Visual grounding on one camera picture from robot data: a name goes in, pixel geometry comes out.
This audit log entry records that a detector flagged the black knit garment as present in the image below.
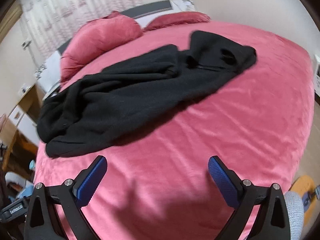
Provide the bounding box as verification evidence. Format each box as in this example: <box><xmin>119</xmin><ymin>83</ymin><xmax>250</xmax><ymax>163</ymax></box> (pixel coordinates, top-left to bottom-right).
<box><xmin>37</xmin><ymin>31</ymin><xmax>257</xmax><ymax>158</ymax></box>

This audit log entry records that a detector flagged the blue white chair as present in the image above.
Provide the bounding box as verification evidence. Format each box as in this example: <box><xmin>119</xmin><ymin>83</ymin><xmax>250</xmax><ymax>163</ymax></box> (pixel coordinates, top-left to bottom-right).
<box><xmin>1</xmin><ymin>170</ymin><xmax>34</xmax><ymax>207</ymax></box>

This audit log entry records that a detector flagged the orange round stool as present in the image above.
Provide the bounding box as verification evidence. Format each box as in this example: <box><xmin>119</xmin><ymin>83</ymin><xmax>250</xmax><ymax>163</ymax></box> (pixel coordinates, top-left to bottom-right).
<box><xmin>290</xmin><ymin>175</ymin><xmax>319</xmax><ymax>209</ymax></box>

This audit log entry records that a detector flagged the wooden desk cabinet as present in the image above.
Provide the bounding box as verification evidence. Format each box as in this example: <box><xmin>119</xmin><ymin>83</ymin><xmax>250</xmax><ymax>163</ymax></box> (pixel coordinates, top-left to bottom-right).
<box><xmin>1</xmin><ymin>84</ymin><xmax>44</xmax><ymax>174</ymax></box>

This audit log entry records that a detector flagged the pink bed blanket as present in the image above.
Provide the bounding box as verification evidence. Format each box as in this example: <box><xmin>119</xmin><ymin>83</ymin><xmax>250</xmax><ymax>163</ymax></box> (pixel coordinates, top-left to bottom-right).
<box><xmin>34</xmin><ymin>21</ymin><xmax>315</xmax><ymax>240</ymax></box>

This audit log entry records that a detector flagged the grey white headboard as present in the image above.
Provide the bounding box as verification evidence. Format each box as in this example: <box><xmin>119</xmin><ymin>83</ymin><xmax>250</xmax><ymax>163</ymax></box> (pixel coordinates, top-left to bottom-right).
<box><xmin>35</xmin><ymin>0</ymin><xmax>196</xmax><ymax>99</ymax></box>

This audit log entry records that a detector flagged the large pink pillow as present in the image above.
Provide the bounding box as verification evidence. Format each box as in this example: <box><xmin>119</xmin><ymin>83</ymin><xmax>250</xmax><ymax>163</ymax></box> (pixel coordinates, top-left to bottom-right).
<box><xmin>60</xmin><ymin>11</ymin><xmax>143</xmax><ymax>84</ymax></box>

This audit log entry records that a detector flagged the patterned pink curtain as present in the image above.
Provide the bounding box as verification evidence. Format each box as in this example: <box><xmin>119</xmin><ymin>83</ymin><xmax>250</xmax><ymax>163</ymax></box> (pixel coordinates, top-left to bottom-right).
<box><xmin>20</xmin><ymin>0</ymin><xmax>142</xmax><ymax>57</ymax></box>

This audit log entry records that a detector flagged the flat pink pillow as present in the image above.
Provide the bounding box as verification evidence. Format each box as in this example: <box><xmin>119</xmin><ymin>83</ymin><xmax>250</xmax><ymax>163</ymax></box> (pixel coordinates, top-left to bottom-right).
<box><xmin>144</xmin><ymin>11</ymin><xmax>210</xmax><ymax>31</ymax></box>

